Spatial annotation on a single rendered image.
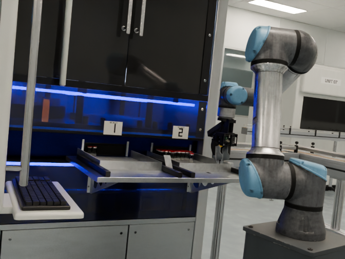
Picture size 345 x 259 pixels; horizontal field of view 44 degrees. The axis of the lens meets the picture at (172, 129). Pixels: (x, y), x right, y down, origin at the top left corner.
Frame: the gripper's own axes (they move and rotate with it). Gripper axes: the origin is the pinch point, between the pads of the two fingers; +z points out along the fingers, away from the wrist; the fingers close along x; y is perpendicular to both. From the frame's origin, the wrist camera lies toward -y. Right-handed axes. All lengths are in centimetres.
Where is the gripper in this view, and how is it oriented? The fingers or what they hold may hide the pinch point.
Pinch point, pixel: (218, 163)
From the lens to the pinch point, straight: 187.2
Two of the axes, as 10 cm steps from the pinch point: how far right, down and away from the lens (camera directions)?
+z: -1.0, 9.9, 0.6
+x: 8.9, 0.6, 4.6
